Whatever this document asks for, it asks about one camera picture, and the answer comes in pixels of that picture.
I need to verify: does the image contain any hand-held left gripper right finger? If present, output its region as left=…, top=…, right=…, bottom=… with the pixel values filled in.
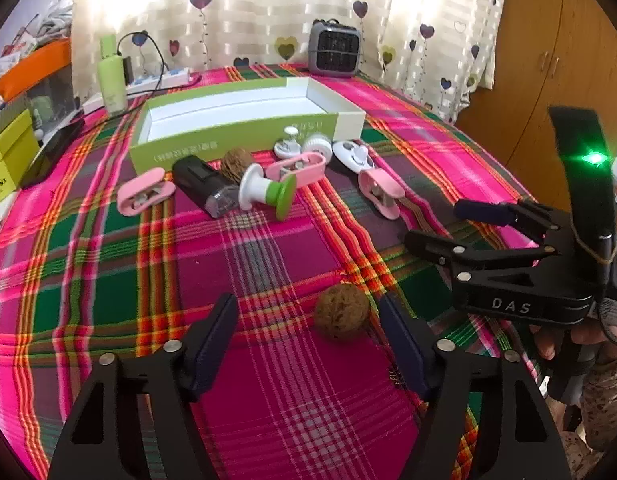
left=377, top=292, right=572, bottom=480

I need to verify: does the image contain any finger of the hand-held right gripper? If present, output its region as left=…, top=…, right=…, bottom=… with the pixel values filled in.
left=405, top=230, right=560, bottom=282
left=453, top=198, right=570, bottom=244

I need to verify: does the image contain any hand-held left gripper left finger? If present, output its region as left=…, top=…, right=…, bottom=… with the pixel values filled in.
left=47, top=292, right=239, bottom=480

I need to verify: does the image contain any brown walnut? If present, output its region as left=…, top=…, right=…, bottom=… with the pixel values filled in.
left=221, top=147, right=255, bottom=181
left=313, top=284, right=372, bottom=343

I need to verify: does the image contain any pink clip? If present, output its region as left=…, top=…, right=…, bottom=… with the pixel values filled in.
left=357, top=169, right=405, bottom=221
left=117, top=167, right=176, bottom=216
left=265, top=154, right=326, bottom=188

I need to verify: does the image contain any white panda face gadget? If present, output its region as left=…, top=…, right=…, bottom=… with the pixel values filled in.
left=333, top=140, right=376, bottom=173

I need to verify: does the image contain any black stamp with clear end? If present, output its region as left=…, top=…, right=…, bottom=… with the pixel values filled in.
left=172, top=156, right=240, bottom=219

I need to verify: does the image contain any green and white round container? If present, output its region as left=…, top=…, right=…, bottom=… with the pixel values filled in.
left=238, top=164, right=298, bottom=222

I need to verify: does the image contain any small white round knob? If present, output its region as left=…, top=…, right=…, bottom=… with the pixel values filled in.
left=273, top=127, right=304, bottom=158

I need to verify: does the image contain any green and white cardboard box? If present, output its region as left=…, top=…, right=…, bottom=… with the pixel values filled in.
left=128, top=76, right=366, bottom=175

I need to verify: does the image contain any person's right forearm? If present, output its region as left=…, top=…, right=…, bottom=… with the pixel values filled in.
left=559, top=355, right=617, bottom=456

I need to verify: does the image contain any person's right hand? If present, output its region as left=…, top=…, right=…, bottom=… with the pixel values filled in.
left=531, top=322, right=572, bottom=361

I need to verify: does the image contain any plaid tablecloth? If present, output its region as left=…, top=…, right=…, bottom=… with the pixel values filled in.
left=0, top=62, right=589, bottom=480

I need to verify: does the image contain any wooden wardrobe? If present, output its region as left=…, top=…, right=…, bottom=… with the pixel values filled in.
left=456, top=0, right=617, bottom=201

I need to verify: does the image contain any grey space heater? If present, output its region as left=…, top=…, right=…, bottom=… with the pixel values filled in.
left=308, top=19, right=363, bottom=78

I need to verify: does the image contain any black phone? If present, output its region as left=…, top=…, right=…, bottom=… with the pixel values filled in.
left=21, top=119, right=85, bottom=190

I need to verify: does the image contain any white power strip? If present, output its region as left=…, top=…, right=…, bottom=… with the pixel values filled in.
left=126, top=67, right=192, bottom=93

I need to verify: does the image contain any yellow-green box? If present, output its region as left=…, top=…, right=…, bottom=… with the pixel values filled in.
left=0, top=110, right=42, bottom=211

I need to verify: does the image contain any light green bottle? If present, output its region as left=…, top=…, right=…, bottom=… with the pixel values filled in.
left=98, top=35, right=129, bottom=113

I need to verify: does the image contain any striped box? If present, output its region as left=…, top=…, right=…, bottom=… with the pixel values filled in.
left=0, top=97, right=34, bottom=133

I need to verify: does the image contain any heart print curtain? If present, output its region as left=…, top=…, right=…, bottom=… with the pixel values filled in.
left=71, top=0, right=509, bottom=123

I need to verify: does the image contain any orange container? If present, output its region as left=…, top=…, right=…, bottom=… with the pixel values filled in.
left=0, top=39, right=72, bottom=103

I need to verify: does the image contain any black cable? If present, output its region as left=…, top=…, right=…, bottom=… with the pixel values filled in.
left=117, top=31, right=199, bottom=93

